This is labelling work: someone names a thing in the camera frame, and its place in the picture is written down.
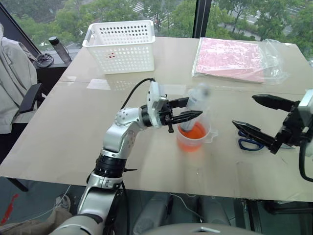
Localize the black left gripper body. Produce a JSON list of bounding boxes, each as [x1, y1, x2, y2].
[[157, 99, 176, 134]]

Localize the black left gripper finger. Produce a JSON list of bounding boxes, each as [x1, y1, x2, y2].
[[172, 110, 204, 124], [168, 96, 191, 109]]

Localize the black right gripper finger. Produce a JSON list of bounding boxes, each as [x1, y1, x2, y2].
[[251, 94, 301, 113], [231, 119, 279, 148]]

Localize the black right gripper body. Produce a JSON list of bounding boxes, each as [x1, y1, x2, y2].
[[269, 100, 311, 155]]

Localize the clear plastic syringe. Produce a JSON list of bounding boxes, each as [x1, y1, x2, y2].
[[182, 82, 212, 133]]

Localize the clear cup with red liquid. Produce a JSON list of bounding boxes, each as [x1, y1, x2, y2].
[[176, 121, 219, 153]]

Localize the pink paper in plastic bag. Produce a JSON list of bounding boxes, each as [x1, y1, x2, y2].
[[191, 37, 291, 86]]

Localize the white perforated plastic basket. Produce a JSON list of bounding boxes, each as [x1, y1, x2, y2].
[[82, 20, 157, 75]]

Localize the grey robot body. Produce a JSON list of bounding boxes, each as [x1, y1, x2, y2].
[[133, 192, 265, 235]]

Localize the black side cabinet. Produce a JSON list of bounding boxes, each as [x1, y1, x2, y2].
[[35, 52, 79, 96]]

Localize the dark water bottle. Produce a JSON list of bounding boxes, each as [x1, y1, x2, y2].
[[48, 36, 72, 63]]

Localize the black office chair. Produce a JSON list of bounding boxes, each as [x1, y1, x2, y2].
[[0, 82, 46, 167]]

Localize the beige jacket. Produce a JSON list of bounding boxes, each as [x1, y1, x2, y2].
[[0, 23, 38, 135]]

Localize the person's leg and shoe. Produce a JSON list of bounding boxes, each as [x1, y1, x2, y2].
[[0, 194, 74, 235]]

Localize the dark diagonal window beam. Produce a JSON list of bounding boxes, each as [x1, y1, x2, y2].
[[0, 4, 43, 57]]

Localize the red floor tape strip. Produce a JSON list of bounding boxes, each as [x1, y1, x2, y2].
[[0, 193, 20, 226]]

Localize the blue handled scissors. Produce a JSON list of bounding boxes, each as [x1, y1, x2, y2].
[[237, 129, 297, 151]]

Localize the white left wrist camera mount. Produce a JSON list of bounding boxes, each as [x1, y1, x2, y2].
[[146, 81, 170, 129]]

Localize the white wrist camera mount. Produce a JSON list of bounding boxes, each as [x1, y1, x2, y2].
[[146, 81, 170, 129], [298, 89, 313, 118]]

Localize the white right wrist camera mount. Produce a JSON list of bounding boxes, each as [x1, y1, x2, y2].
[[298, 89, 313, 118]]

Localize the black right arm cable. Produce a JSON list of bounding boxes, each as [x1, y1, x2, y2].
[[298, 141, 313, 183]]

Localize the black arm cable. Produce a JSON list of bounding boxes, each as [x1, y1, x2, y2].
[[121, 78, 157, 110], [298, 141, 313, 183]]

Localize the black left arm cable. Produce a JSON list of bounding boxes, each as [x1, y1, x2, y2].
[[121, 78, 157, 110]]

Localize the dark window frame post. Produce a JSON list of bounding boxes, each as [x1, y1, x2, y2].
[[192, 0, 212, 39]]

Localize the thin white cord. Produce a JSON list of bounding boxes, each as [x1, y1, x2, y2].
[[168, 192, 204, 222]]

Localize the coiled dark cable bundle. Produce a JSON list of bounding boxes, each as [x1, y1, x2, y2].
[[36, 53, 54, 69]]

